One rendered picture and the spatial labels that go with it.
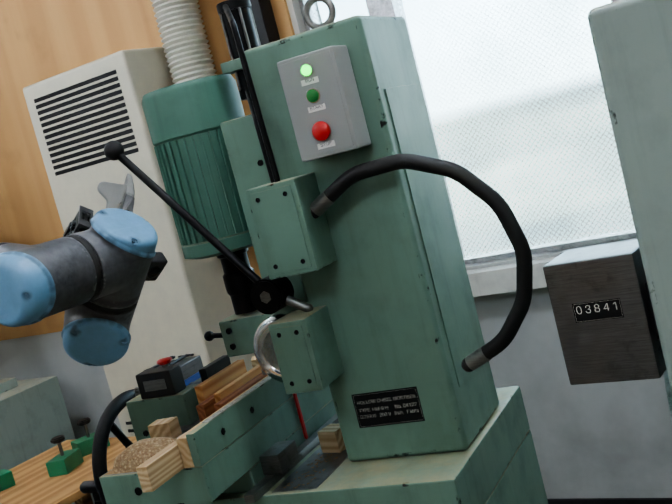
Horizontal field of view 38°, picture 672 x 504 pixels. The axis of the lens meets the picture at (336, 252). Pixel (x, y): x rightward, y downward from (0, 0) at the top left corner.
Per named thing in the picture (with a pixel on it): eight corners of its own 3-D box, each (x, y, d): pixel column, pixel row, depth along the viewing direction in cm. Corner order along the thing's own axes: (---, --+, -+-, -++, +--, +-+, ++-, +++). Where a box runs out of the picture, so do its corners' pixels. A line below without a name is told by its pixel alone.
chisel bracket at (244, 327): (247, 354, 189) (235, 312, 188) (310, 344, 183) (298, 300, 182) (228, 366, 182) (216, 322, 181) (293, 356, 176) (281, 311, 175)
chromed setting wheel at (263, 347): (268, 384, 171) (250, 317, 170) (330, 375, 166) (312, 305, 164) (260, 390, 168) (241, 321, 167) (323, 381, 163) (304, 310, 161)
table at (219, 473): (236, 395, 221) (229, 370, 220) (356, 379, 208) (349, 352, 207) (63, 515, 167) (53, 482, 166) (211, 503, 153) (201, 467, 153)
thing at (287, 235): (290, 269, 164) (267, 183, 163) (338, 260, 160) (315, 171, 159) (267, 281, 157) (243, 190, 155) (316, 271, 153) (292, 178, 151)
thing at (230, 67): (251, 99, 178) (227, 7, 176) (289, 88, 174) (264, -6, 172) (230, 102, 170) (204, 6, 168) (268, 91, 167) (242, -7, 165)
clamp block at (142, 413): (178, 419, 200) (166, 378, 199) (233, 412, 194) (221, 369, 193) (136, 447, 187) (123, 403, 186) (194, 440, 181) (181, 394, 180)
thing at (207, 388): (247, 396, 191) (236, 360, 190) (254, 395, 190) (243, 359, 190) (204, 426, 177) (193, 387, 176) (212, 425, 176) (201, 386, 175)
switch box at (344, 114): (317, 158, 158) (292, 61, 156) (372, 144, 154) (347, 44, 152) (301, 163, 153) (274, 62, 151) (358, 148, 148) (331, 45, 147)
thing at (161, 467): (308, 369, 201) (303, 350, 201) (317, 367, 200) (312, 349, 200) (142, 492, 148) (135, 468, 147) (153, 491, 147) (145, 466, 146)
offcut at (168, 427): (173, 440, 173) (168, 422, 173) (152, 443, 175) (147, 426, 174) (182, 433, 176) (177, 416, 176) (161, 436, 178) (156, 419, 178)
